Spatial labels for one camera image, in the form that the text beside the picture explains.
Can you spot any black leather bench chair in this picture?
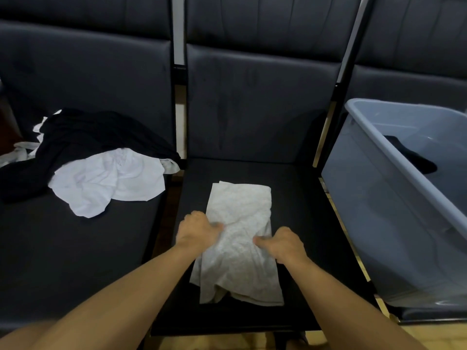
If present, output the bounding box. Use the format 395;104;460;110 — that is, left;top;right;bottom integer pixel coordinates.
149;0;380;338
313;0;467;321
0;0;183;341

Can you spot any person's left leg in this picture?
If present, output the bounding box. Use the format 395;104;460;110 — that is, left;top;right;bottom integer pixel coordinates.
0;320;55;350

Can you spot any grey t-shirt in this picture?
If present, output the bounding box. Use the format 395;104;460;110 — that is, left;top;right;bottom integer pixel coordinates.
189;181;285;307

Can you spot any person's right hand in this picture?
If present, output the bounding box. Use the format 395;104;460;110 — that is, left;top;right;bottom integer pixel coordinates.
252;226;311;267

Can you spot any blue-grey plastic bin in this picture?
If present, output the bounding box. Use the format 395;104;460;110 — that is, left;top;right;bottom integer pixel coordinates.
321;98;467;310

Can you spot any black garment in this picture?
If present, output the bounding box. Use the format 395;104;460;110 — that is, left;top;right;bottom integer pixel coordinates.
0;108;182;205
383;135;438;175

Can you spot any brown wooden cabinet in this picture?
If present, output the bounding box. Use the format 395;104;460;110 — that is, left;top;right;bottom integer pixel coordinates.
0;98;23;157

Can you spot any person's right forearm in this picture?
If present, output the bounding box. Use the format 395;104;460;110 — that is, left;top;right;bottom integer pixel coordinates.
281;258;428;350

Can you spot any person's left hand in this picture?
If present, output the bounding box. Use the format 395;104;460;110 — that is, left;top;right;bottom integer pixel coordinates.
175;210;225;258

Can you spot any person's left forearm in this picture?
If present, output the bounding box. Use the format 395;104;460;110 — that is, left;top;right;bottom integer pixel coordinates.
29;247;200;350

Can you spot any grey tank top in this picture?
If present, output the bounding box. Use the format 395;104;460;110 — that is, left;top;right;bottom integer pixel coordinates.
0;109;181;218

